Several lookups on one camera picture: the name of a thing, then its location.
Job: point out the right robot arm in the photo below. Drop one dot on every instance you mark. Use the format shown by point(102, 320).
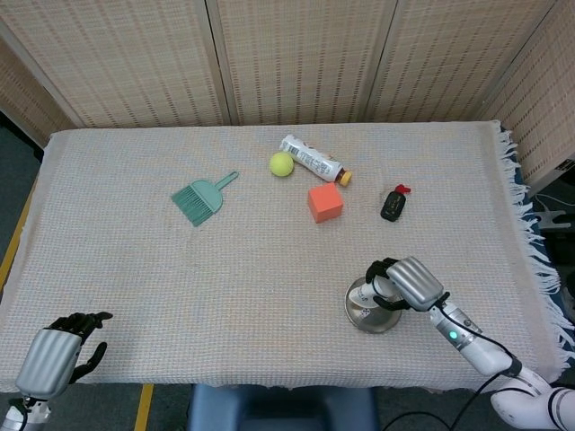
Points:
point(471, 345)

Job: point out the woven bamboo screen panel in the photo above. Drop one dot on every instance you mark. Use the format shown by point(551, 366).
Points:
point(301, 58)
point(126, 58)
point(27, 103)
point(539, 112)
point(449, 58)

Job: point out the silver metal bowl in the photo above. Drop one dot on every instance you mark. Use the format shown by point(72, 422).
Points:
point(377, 321)

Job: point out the white bottle yellow cap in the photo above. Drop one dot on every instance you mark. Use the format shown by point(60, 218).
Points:
point(310, 159)

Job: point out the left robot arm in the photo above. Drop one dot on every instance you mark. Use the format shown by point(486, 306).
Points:
point(20, 415)

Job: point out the grey metal stand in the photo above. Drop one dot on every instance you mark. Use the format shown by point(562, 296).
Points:
point(554, 220)

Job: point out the beige waffle tablecloth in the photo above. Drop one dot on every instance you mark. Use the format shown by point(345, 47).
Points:
point(224, 269)

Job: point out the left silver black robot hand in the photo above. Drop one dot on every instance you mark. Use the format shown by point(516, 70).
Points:
point(47, 359)

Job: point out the white die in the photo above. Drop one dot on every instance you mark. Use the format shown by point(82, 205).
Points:
point(365, 312)

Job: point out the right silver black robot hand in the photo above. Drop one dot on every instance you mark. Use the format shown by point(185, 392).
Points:
point(415, 283)

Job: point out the small black red-capped bottle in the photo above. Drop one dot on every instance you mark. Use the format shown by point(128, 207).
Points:
point(393, 205)

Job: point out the green hand brush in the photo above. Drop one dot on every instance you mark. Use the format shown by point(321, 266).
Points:
point(202, 197)

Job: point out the orange cube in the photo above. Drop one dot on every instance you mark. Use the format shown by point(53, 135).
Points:
point(325, 202)

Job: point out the yellow tennis ball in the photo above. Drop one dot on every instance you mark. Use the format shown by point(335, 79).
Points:
point(281, 164)

